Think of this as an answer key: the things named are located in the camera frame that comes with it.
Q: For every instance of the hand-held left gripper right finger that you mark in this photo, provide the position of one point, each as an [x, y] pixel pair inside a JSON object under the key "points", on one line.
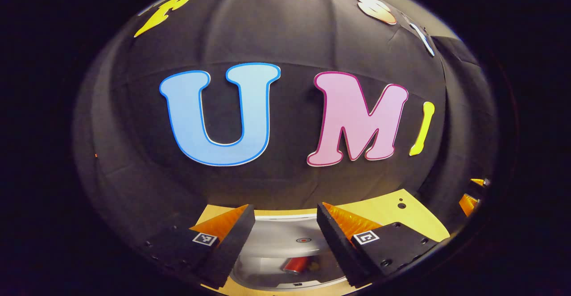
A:
{"points": [[337, 247]]}

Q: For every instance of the red pop can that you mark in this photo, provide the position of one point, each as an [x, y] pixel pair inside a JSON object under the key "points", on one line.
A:
{"points": [[294, 265]]}

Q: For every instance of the black backdrop cloth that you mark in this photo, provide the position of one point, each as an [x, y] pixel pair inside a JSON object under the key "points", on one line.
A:
{"points": [[290, 41]]}

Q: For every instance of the white desktop garbage bin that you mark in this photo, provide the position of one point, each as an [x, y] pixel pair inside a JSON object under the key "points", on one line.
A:
{"points": [[285, 238]]}

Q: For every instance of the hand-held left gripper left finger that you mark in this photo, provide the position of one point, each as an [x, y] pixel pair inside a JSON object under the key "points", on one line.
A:
{"points": [[234, 247]]}

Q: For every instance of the wooden desktop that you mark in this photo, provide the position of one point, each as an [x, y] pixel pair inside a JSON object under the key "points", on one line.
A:
{"points": [[415, 220]]}

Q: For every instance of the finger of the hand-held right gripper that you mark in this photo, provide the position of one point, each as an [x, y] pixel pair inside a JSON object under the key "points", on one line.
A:
{"points": [[479, 182], [468, 204]]}

